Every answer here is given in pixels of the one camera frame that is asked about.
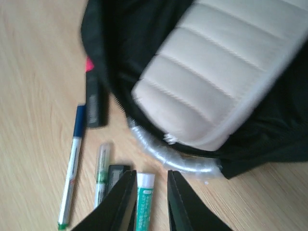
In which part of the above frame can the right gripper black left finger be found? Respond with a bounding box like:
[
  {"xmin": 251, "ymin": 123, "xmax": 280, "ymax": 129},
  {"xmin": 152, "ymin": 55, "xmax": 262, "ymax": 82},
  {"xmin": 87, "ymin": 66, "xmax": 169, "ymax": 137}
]
[{"xmin": 73, "ymin": 170, "xmax": 137, "ymax": 231}]

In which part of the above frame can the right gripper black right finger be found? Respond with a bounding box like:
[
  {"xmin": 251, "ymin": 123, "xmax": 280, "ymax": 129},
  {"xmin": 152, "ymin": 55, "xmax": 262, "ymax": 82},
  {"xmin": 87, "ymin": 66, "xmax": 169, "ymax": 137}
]
[{"xmin": 167, "ymin": 170, "xmax": 231, "ymax": 231}]

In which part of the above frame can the beige fabric pencil case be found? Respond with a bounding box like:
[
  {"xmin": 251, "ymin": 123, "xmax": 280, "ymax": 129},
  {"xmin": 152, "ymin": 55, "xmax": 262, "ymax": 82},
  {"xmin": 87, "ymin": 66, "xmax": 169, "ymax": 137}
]
[{"xmin": 131, "ymin": 0, "xmax": 308, "ymax": 151}]

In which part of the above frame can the black student bag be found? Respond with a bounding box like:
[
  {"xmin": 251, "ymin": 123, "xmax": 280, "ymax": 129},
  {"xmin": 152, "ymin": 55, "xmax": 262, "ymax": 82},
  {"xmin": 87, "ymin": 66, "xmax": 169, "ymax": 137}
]
[{"xmin": 81, "ymin": 0, "xmax": 308, "ymax": 179}]

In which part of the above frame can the white green glue stick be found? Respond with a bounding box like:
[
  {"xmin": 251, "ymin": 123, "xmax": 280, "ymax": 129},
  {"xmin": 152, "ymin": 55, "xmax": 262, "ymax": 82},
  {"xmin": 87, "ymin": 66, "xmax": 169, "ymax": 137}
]
[{"xmin": 135, "ymin": 172, "xmax": 155, "ymax": 231}]

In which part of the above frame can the green capped thin pen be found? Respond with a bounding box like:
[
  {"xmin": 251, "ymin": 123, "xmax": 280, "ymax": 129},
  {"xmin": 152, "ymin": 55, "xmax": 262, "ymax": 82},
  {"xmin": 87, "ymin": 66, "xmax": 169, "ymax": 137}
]
[{"xmin": 93, "ymin": 142, "xmax": 114, "ymax": 210}]

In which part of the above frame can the blue capped pen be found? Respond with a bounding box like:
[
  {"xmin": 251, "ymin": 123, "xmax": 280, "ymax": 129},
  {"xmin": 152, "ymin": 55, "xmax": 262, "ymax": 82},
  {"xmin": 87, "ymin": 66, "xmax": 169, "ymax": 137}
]
[{"xmin": 58, "ymin": 105, "xmax": 86, "ymax": 231}]

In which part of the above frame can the red highlighter marker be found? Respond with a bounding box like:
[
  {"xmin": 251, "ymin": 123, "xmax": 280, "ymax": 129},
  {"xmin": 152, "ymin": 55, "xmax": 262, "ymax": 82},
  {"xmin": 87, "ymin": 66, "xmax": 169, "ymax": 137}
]
[{"xmin": 85, "ymin": 57, "xmax": 109, "ymax": 128}]

